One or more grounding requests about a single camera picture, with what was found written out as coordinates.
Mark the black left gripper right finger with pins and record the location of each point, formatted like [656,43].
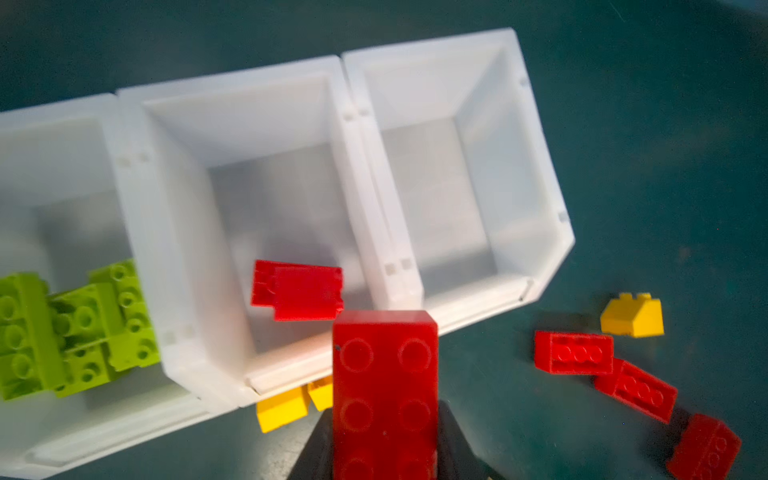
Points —
[455,457]

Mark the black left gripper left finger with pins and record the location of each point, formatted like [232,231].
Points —
[315,462]

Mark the yellow lego pair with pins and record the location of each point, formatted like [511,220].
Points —
[292,405]

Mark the red lego brick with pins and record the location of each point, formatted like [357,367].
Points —
[298,292]
[707,450]
[562,353]
[639,390]
[385,387]

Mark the yellow sloped lego brick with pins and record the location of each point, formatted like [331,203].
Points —
[637,316]

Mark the green lego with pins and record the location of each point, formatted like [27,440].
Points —
[76,340]

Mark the white three-compartment bin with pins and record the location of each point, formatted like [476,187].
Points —
[420,169]

